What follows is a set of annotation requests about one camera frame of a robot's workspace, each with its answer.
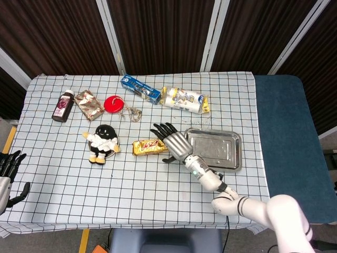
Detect dark folding screen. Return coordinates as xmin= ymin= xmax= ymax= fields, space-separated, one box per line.
xmin=0 ymin=0 xmax=337 ymax=135

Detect black box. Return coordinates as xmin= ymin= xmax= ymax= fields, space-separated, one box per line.
xmin=322 ymin=149 xmax=337 ymax=162

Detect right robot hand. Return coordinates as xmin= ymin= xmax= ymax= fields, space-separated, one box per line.
xmin=150 ymin=122 xmax=194 ymax=163

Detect red disc with rope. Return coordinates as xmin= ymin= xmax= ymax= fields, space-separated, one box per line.
xmin=103 ymin=95 xmax=143 ymax=123

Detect black plush toy white robe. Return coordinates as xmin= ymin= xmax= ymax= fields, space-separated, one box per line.
xmin=82 ymin=123 xmax=121 ymax=166

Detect dark juice bottle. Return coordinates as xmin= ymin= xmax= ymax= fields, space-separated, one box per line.
xmin=51 ymin=90 xmax=75 ymax=123

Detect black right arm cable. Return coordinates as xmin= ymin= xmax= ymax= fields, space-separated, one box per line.
xmin=225 ymin=215 xmax=232 ymax=253

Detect checked tablecloth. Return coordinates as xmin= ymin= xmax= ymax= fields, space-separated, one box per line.
xmin=0 ymin=72 xmax=274 ymax=238

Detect bronze foil snack bag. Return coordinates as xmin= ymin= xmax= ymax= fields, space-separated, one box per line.
xmin=74 ymin=90 xmax=105 ymax=122

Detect white and yellow snack pack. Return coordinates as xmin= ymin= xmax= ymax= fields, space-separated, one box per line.
xmin=160 ymin=86 xmax=211 ymax=114

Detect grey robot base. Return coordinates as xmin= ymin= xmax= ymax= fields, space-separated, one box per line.
xmin=109 ymin=228 xmax=223 ymax=253

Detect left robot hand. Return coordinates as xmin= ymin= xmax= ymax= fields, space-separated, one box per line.
xmin=0 ymin=150 xmax=31 ymax=213

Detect gold foil snack package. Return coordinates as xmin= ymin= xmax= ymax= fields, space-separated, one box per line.
xmin=132 ymin=139 xmax=169 ymax=157

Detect rectangular steel tray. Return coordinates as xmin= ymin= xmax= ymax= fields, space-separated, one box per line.
xmin=181 ymin=127 xmax=243 ymax=172

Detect blue cookie box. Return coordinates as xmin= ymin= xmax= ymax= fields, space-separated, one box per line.
xmin=120 ymin=74 xmax=162 ymax=105

